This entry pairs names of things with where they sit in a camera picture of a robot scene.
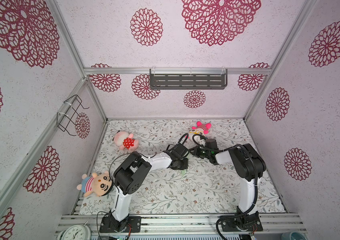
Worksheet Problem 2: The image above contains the white pink owl plush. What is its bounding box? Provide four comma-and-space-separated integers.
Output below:
189, 121, 212, 135

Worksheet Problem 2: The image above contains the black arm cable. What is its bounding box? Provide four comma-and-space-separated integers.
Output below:
191, 134, 259, 240
96, 133, 190, 240

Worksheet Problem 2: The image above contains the teal cup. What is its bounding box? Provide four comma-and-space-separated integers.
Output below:
281, 232, 307, 240

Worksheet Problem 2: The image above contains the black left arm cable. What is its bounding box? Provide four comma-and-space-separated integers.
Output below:
96, 133, 190, 240

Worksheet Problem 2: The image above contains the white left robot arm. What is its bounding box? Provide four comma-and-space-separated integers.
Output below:
112, 150, 189, 222

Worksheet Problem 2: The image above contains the light green paper sheet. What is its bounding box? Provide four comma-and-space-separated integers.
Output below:
181, 158, 191, 175

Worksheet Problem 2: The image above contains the black wire wall rack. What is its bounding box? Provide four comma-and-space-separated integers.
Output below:
56, 95, 91, 139

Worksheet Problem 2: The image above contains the grey wall shelf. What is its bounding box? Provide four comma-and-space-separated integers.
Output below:
149, 69, 228, 90

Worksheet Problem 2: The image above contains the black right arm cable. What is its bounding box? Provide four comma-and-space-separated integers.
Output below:
191, 134, 259, 240

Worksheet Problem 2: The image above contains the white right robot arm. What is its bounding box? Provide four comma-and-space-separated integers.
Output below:
190, 144, 267, 215

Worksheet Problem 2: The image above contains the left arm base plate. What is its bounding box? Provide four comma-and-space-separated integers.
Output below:
99, 214, 142, 233

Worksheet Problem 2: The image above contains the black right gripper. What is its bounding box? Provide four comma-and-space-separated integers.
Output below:
188, 146, 211, 160

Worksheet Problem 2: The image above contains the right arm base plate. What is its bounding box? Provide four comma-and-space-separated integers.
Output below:
221, 212, 263, 232

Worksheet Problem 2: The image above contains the white analog clock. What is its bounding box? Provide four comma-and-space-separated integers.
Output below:
56, 222, 91, 240

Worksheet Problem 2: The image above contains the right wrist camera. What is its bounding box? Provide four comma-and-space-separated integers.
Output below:
205, 139, 219, 151

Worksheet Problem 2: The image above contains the pink plush red dotted dress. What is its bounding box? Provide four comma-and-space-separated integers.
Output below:
113, 131, 139, 153

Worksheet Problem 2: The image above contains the striped hat doll plush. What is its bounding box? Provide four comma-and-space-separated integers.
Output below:
76, 171, 113, 197

